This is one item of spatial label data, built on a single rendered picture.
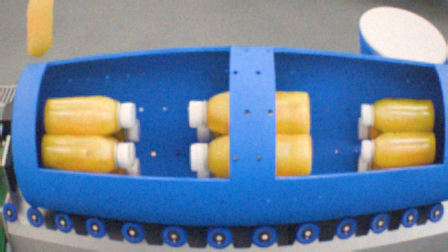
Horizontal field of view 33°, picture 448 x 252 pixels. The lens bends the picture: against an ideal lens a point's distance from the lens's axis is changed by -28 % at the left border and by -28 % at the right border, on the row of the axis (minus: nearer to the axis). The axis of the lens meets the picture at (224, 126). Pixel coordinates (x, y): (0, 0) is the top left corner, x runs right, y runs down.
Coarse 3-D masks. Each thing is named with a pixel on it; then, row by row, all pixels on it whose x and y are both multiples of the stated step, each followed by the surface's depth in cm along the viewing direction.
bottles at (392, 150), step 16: (128, 128) 167; (208, 128) 166; (368, 128) 165; (208, 144) 159; (368, 144) 158; (384, 144) 156; (400, 144) 156; (416, 144) 156; (432, 144) 155; (368, 160) 158; (384, 160) 157; (400, 160) 156; (416, 160) 156; (432, 160) 156; (208, 176) 165
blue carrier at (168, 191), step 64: (64, 64) 161; (128, 64) 164; (192, 64) 165; (256, 64) 148; (320, 64) 163; (384, 64) 160; (192, 128) 172; (256, 128) 144; (320, 128) 171; (64, 192) 149; (128, 192) 147; (192, 192) 146; (256, 192) 146; (320, 192) 146; (384, 192) 147
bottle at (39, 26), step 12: (36, 0) 149; (48, 0) 150; (36, 12) 150; (48, 12) 152; (36, 24) 153; (48, 24) 155; (36, 36) 155; (48, 36) 157; (36, 48) 157; (48, 48) 160
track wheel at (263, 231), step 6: (258, 228) 157; (264, 228) 157; (270, 228) 157; (252, 234) 157; (258, 234) 157; (264, 234) 157; (270, 234) 157; (276, 234) 157; (252, 240) 157; (258, 240) 157; (264, 240) 157; (270, 240) 157; (258, 246) 157; (264, 246) 157
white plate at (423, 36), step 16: (368, 16) 200; (384, 16) 201; (400, 16) 202; (416, 16) 203; (368, 32) 194; (384, 32) 195; (400, 32) 196; (416, 32) 197; (432, 32) 198; (384, 48) 189; (400, 48) 190; (416, 48) 191; (432, 48) 191
